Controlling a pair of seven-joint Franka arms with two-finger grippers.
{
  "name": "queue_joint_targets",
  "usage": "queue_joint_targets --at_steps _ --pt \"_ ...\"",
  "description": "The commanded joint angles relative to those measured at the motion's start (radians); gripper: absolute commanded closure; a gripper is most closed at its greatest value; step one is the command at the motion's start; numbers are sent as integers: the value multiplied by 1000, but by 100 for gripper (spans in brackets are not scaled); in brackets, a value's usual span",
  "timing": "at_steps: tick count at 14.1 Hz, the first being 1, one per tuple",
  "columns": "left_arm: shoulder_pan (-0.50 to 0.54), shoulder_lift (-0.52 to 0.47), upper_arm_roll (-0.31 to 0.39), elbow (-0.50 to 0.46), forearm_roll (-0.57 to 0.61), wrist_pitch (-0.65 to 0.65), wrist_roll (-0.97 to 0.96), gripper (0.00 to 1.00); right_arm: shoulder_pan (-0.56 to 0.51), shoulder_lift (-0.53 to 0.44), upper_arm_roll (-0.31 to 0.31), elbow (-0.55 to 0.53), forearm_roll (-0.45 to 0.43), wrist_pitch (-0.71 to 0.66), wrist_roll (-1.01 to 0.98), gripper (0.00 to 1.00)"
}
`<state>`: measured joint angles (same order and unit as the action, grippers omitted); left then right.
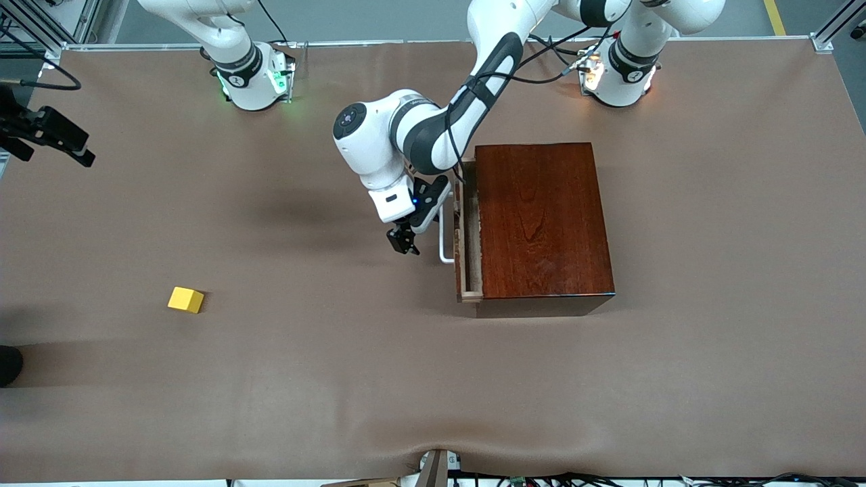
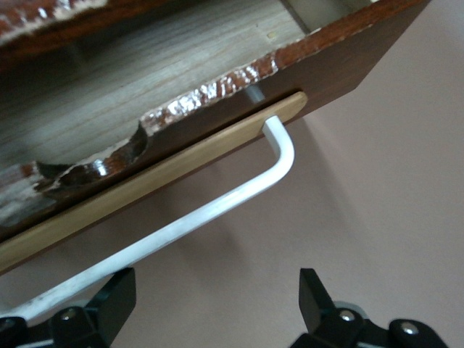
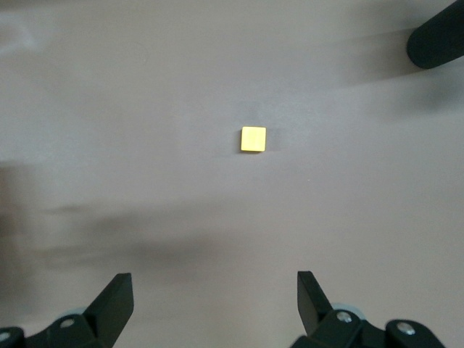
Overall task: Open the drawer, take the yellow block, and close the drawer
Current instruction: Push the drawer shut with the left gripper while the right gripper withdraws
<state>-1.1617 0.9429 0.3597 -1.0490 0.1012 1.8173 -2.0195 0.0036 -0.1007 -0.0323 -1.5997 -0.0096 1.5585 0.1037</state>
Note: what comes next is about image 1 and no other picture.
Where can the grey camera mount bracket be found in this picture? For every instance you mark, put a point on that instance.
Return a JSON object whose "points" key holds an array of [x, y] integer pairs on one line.
{"points": [[436, 470]]}

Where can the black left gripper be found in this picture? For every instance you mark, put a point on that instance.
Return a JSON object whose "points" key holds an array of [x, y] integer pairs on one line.
{"points": [[402, 238]]}

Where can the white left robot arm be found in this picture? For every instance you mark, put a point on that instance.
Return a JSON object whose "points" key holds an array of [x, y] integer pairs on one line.
{"points": [[379, 149]]}

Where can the black round object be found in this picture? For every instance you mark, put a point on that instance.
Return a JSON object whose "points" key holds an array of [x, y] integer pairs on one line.
{"points": [[8, 365]]}

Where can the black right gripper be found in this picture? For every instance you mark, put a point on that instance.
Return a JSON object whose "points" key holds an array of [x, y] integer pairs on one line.
{"points": [[40, 126]]}

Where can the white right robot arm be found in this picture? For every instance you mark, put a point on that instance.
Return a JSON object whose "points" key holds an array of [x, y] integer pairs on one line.
{"points": [[243, 81]]}

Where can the dark brown wooden cabinet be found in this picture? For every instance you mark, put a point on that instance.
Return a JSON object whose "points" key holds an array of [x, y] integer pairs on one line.
{"points": [[541, 223]]}

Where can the brown table mat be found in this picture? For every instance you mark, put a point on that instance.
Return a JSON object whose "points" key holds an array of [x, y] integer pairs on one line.
{"points": [[270, 379]]}

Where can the aluminium frame post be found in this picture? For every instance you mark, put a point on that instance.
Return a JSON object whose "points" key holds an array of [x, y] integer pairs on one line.
{"points": [[88, 17], [835, 24]]}

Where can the yellow cube block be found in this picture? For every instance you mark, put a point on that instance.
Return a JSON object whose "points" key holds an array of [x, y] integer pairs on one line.
{"points": [[184, 299]]}

